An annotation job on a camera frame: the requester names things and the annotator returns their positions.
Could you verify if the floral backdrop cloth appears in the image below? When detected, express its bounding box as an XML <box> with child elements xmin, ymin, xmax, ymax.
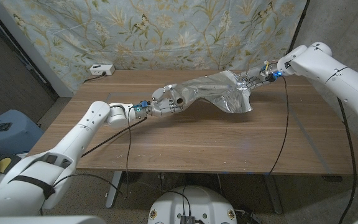
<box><xmin>0</xmin><ymin>0</ymin><xmax>308</xmax><ymax>93</ymax></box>

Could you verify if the blue-grey plastic bin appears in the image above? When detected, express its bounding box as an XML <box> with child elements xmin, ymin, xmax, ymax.
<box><xmin>0</xmin><ymin>109</ymin><xmax>45</xmax><ymax>156</ymax></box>

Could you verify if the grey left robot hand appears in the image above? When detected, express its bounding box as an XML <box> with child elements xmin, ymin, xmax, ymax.
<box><xmin>132</xmin><ymin>83</ymin><xmax>186</xmax><ymax>119</ymax></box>

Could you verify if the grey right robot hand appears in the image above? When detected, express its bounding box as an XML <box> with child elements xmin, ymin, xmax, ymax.
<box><xmin>236</xmin><ymin>60</ymin><xmax>283</xmax><ymax>91</ymax></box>

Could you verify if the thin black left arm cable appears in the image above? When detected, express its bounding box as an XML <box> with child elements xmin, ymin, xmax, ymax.
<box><xmin>39</xmin><ymin>107</ymin><xmax>136</xmax><ymax>216</ymax></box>

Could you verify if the black backdrop pole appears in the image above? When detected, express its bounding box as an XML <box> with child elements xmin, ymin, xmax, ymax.
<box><xmin>286</xmin><ymin>0</ymin><xmax>310</xmax><ymax>57</ymax></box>

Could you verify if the black floor device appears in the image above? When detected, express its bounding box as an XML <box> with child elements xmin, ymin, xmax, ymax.
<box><xmin>236</xmin><ymin>205</ymin><xmax>262</xmax><ymax>224</ymax></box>

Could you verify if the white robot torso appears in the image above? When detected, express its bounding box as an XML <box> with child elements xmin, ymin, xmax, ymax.
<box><xmin>147</xmin><ymin>185</ymin><xmax>238</xmax><ymax>224</ymax></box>

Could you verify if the black power strip cable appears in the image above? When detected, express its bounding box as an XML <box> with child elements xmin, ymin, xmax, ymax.
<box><xmin>83</xmin><ymin>72</ymin><xmax>107</xmax><ymax>84</ymax></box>

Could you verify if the black arm strap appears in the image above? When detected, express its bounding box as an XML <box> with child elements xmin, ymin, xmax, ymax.
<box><xmin>8</xmin><ymin>175</ymin><xmax>56</xmax><ymax>200</ymax></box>

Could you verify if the white power strip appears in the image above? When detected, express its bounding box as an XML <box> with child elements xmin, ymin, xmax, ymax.
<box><xmin>89</xmin><ymin>64</ymin><xmax>116</xmax><ymax>77</ymax></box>

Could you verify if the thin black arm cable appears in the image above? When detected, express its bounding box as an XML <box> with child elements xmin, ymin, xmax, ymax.
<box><xmin>39</xmin><ymin>107</ymin><xmax>136</xmax><ymax>216</ymax></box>
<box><xmin>267</xmin><ymin>76</ymin><xmax>290</xmax><ymax>177</ymax></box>

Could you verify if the aluminum foil roll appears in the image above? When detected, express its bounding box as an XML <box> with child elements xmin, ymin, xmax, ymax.
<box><xmin>170</xmin><ymin>69</ymin><xmax>254</xmax><ymax>114</ymax></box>

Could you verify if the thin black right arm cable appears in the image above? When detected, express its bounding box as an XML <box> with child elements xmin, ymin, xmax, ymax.
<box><xmin>267</xmin><ymin>76</ymin><xmax>290</xmax><ymax>177</ymax></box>

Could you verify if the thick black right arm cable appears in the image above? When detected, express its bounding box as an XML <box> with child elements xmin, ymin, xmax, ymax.
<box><xmin>336</xmin><ymin>98</ymin><xmax>357</xmax><ymax>224</ymax></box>

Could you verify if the white robot head cover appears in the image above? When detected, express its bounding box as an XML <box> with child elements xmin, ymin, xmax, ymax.
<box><xmin>0</xmin><ymin>215</ymin><xmax>107</xmax><ymax>224</ymax></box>

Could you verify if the grey table leg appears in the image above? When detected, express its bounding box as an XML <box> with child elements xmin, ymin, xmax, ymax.
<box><xmin>262</xmin><ymin>174</ymin><xmax>283</xmax><ymax>215</ymax></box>
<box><xmin>105</xmin><ymin>170</ymin><xmax>122</xmax><ymax>209</ymax></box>

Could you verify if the black torso cable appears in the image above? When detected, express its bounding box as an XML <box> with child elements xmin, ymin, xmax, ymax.
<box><xmin>160</xmin><ymin>185</ymin><xmax>192</xmax><ymax>217</ymax></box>

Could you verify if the black item with yellow pads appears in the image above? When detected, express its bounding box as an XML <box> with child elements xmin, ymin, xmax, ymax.
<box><xmin>0</xmin><ymin>154</ymin><xmax>22</xmax><ymax>190</ymax></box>

